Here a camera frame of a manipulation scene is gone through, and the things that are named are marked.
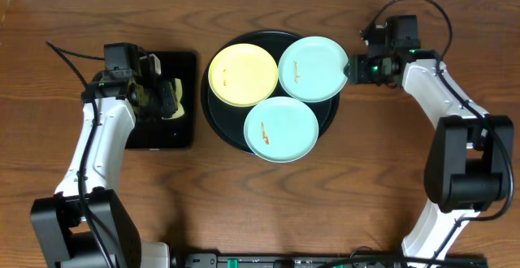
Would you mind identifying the round black serving tray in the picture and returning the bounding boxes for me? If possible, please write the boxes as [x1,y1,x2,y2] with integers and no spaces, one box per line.
[201,30,340,153]

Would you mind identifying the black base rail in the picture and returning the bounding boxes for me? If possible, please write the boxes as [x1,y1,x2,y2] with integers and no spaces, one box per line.
[178,252,488,268]

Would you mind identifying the green yellow sponge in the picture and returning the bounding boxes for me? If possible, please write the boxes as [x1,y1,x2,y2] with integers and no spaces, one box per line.
[163,78,185,120]

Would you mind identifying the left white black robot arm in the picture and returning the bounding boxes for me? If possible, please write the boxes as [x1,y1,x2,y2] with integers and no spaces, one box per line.
[30,52,197,267]

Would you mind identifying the black rectangular tray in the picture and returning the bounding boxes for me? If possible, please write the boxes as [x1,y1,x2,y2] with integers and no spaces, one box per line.
[126,51,197,149]

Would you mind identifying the yellow plate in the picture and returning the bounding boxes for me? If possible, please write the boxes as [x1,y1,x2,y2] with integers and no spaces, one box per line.
[208,43,279,107]

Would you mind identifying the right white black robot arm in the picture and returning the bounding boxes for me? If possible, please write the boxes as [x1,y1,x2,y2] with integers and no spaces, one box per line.
[344,37,514,267]

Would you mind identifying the light blue plate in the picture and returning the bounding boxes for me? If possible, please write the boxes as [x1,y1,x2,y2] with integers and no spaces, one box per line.
[278,36,349,102]
[243,97,319,163]

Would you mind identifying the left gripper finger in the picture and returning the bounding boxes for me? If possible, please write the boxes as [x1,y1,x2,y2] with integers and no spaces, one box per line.
[140,54,161,76]
[159,80,178,118]

